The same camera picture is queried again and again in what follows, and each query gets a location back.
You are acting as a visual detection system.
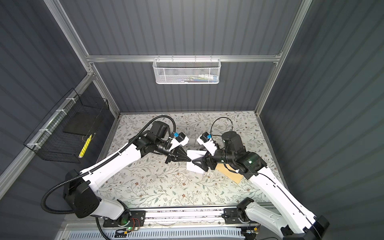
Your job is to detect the white paper letter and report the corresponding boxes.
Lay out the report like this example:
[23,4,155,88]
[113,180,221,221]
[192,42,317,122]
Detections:
[186,150,209,174]

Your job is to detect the tan paper envelope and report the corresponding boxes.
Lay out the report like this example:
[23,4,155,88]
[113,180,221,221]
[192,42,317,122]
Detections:
[216,164,244,184]

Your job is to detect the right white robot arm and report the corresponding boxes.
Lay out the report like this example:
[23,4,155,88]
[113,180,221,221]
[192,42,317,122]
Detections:
[187,131,330,240]

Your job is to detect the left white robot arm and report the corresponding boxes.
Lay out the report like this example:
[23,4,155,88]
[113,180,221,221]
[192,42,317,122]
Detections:
[64,121,190,220]

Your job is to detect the floral table mat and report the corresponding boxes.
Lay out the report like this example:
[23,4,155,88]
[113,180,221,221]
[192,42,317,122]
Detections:
[98,112,285,208]

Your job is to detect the black foam pad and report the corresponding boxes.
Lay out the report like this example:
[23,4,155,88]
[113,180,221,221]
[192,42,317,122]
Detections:
[63,113,102,136]

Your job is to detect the pens in white basket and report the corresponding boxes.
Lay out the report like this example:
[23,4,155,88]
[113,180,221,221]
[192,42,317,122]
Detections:
[178,74,219,84]

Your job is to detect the yellow marker pen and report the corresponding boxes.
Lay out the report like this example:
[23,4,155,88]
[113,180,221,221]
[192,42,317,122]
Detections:
[78,135,93,159]

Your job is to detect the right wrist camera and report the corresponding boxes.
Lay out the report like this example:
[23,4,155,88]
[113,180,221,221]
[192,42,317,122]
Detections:
[197,132,218,156]

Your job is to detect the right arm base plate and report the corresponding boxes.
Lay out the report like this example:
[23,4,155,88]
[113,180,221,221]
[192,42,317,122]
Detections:
[221,208,250,225]

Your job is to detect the white wire mesh basket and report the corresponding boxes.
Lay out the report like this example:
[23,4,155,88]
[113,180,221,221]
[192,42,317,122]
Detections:
[153,59,222,85]

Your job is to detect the white vented cable tray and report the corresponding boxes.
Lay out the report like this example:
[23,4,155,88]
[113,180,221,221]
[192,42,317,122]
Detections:
[67,228,245,240]

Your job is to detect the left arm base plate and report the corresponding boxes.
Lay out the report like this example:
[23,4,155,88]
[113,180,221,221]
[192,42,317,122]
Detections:
[103,211,147,228]

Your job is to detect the black wire basket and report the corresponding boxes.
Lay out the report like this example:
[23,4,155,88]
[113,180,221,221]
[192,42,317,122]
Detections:
[24,89,110,164]

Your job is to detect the black corrugated cable conduit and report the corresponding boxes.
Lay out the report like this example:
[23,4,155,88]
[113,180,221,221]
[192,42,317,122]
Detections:
[40,114,177,240]

